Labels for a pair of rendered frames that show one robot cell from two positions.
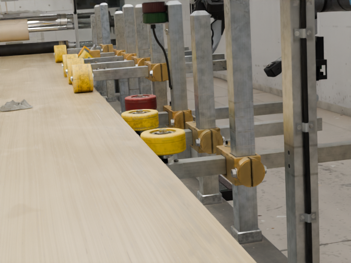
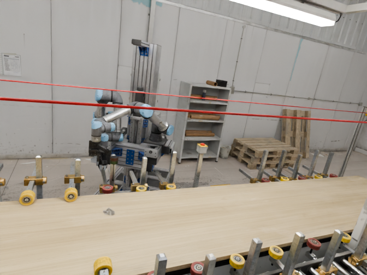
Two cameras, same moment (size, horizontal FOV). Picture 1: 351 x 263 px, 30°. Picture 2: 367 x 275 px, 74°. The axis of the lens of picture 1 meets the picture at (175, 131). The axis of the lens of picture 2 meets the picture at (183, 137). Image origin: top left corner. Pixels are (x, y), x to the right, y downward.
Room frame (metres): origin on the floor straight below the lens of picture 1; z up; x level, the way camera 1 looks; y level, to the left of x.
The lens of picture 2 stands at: (1.51, 1.80, 1.88)
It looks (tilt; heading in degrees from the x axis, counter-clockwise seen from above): 17 degrees down; 257
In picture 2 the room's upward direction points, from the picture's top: 9 degrees clockwise
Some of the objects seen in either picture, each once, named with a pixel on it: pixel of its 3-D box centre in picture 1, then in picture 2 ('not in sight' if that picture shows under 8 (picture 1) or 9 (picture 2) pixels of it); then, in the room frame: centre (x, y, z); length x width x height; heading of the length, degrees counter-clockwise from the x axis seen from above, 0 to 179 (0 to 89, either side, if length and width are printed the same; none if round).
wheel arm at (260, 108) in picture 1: (216, 114); (105, 182); (1.69, -0.11, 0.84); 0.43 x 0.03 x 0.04; 102
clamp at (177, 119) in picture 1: (177, 118); (108, 188); (1.65, -0.01, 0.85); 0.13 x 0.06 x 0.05; 12
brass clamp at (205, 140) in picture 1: (203, 136); (138, 186); (1.40, -0.06, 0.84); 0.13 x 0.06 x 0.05; 12
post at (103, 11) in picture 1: (107, 55); not in sight; (3.09, 0.30, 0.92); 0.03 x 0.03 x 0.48; 12
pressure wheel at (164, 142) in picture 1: (164, 160); (170, 191); (1.15, 0.02, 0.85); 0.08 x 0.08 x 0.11
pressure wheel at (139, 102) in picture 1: (141, 117); (107, 193); (1.65, 0.08, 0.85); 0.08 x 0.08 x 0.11
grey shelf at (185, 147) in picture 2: not in sight; (200, 123); (0.17, -2.85, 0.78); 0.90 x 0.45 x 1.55; 13
